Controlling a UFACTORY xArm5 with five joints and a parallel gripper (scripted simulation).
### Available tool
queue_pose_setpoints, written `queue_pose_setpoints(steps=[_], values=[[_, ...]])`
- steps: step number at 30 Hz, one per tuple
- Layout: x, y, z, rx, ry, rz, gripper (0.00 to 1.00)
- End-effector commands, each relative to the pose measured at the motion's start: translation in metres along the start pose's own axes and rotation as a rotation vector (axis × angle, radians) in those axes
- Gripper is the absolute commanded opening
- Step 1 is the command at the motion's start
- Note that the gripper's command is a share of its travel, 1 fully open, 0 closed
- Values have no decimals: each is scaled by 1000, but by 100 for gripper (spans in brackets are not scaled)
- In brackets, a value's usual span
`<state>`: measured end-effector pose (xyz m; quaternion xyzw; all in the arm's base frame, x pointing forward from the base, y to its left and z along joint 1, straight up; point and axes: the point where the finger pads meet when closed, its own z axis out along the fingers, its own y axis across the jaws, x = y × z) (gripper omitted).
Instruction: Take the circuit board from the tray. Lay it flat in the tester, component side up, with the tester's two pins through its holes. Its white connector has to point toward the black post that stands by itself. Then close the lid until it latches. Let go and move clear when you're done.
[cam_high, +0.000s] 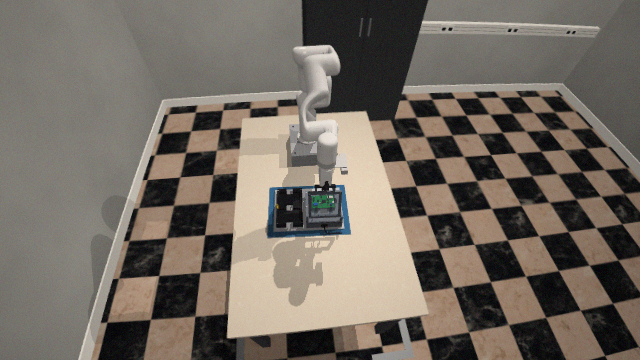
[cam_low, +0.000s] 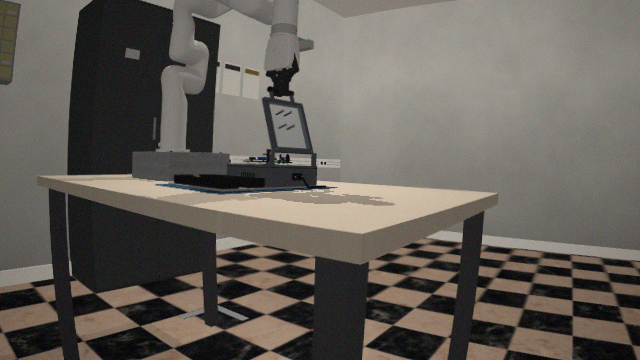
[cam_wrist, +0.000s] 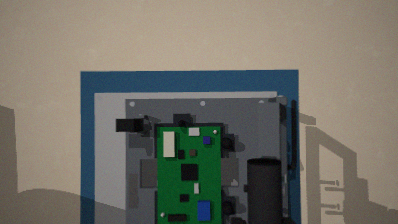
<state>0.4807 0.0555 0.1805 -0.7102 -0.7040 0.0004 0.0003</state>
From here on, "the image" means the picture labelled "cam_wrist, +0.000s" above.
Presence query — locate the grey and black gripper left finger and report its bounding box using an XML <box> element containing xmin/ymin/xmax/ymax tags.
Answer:
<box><xmin>231</xmin><ymin>217</ymin><xmax>247</xmax><ymax>224</ymax></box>

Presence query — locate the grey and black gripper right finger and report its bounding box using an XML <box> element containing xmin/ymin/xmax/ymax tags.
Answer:
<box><xmin>283</xmin><ymin>217</ymin><xmax>296</xmax><ymax>224</ymax></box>

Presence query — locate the green circuit board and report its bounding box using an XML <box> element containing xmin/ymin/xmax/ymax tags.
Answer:
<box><xmin>157</xmin><ymin>126</ymin><xmax>222</xmax><ymax>224</ymax></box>

